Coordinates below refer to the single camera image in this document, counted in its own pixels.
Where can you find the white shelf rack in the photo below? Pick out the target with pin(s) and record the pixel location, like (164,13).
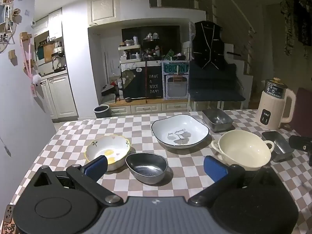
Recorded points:
(130,53)

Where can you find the wooden platform with drawers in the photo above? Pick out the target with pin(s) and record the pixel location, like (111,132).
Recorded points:
(146,107)

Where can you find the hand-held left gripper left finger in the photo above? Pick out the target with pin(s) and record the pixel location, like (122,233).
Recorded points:
(96,167)

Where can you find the yellow-rimmed lemon print bowl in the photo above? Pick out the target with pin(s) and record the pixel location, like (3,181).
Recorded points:
(107,146)

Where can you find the printed paper tag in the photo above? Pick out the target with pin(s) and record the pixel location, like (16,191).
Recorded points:
(8,219)

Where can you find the small steel oval bowl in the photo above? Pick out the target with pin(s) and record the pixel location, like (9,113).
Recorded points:
(146,168)

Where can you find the pink ribbon with white plush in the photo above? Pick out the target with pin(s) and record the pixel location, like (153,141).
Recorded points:
(30,63)

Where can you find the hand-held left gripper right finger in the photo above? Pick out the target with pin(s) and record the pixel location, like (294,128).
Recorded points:
(214,168)

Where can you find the grey trash bin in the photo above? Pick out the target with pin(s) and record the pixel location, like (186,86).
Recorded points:
(102,112)

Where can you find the white upper cabinet door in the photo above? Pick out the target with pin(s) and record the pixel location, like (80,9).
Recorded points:
(103,7)

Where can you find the kitchen dish rack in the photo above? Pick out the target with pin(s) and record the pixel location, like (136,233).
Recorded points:
(58,59)

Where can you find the stair railing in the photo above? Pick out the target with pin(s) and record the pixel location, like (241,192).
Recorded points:
(243,24)

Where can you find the dark patterned curtain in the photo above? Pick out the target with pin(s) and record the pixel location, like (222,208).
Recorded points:
(296,24)

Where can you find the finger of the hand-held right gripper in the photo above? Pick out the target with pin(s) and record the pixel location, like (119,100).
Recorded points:
(301,143)

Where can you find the purple cushion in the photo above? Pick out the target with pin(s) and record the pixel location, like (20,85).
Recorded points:
(303,112)

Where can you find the steel rectangular container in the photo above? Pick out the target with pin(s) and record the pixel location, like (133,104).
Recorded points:
(277,143)
(217,120)

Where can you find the wooden wall photo display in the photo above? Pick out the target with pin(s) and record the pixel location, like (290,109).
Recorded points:
(7,17)

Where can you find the teal sign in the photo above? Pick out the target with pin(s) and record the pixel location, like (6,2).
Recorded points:
(174,68)

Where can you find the white framed printed box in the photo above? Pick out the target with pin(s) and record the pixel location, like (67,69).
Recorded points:
(176,87)

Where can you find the white kitchen base cabinet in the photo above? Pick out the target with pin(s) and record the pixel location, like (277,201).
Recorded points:
(63,95)

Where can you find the dark cushioned chair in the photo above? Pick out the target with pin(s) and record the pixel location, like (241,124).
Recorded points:
(214,87)

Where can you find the black vest with white trim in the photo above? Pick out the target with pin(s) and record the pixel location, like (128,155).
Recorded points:
(208,43)

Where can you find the white square leaf print plate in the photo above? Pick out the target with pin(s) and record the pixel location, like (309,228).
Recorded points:
(175,129)

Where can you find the cream electric kettle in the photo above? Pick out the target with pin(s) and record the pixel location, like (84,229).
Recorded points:
(270,107)

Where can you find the checkered tablecloth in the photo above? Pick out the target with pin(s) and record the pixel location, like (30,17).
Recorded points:
(146,131)

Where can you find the black letter board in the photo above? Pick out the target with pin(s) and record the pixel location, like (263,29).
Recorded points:
(154,82)

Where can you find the thin red stick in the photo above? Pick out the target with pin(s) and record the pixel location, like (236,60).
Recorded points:
(146,82)

